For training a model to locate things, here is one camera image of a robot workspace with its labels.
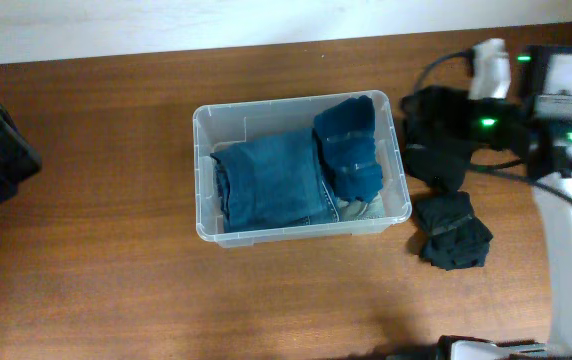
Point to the black taped garment bundle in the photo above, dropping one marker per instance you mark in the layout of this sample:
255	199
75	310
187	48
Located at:
456	238
438	149

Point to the blue taped garment bundle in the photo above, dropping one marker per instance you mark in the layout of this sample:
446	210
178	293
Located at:
346	135

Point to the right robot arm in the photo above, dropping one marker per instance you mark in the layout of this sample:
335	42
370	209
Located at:
540	135

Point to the dark blue jeans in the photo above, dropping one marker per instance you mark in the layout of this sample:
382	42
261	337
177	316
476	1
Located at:
273	182

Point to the clear plastic storage container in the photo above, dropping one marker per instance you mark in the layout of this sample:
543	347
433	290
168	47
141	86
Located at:
217	126

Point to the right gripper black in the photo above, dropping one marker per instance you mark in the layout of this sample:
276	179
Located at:
457	125

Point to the light blue jeans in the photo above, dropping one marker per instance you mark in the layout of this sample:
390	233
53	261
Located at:
358	210

